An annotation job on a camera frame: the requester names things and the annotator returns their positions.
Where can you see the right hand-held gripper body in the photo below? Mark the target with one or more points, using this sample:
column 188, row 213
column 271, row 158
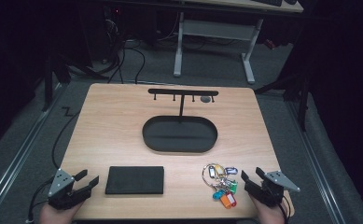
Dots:
column 271, row 189

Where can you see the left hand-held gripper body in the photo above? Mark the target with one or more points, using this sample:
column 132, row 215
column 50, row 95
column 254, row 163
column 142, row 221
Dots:
column 60, row 183

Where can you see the bunch of keys with tags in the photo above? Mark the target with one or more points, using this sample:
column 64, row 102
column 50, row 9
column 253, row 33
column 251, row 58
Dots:
column 222, row 186

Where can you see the black wallet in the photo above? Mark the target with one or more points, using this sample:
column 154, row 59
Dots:
column 135, row 180

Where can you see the black key rack with tray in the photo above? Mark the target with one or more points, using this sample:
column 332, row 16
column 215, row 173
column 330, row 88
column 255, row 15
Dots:
column 179, row 134

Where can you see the person's right hand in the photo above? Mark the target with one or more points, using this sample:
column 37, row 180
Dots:
column 269, row 214

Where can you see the person's left hand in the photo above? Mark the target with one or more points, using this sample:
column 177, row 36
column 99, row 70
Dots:
column 56, row 215

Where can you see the black metal stand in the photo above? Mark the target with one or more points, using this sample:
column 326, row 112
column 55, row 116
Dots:
column 303, row 102
column 48, row 84

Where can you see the grey round table grommet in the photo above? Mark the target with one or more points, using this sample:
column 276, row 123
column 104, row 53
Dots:
column 205, row 99

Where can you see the small red object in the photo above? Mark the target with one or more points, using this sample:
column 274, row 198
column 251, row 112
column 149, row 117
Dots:
column 269, row 44

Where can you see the black computer tower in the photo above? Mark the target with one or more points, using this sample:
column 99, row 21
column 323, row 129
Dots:
column 112, row 31

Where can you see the desk with white legs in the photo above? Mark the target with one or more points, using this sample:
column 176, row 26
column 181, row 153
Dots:
column 213, row 30

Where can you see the black keyboard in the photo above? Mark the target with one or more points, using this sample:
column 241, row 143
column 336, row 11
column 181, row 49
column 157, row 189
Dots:
column 268, row 2

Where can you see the metal floor rail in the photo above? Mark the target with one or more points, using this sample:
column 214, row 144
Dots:
column 14, row 161
column 318, row 171

